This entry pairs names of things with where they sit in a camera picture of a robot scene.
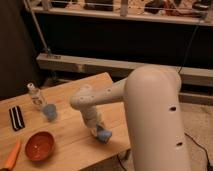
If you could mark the orange carrot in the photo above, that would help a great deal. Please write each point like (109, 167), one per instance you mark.
(12, 157)

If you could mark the wooden shelf rail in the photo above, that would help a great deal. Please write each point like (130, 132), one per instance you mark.
(191, 76)

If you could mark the clear plastic bottle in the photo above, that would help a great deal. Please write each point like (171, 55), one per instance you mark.
(36, 96)

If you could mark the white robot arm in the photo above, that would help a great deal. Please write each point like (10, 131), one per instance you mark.
(153, 116)

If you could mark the blue cup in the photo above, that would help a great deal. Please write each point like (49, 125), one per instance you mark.
(50, 112)

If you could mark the black white striped block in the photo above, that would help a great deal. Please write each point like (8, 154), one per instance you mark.
(16, 118)

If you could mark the orange bowl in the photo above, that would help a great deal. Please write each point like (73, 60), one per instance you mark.
(40, 146)

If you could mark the metal rod stand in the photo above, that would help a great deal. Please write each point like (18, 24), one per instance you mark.
(46, 49)

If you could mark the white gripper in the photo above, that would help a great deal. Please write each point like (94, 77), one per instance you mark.
(93, 120)

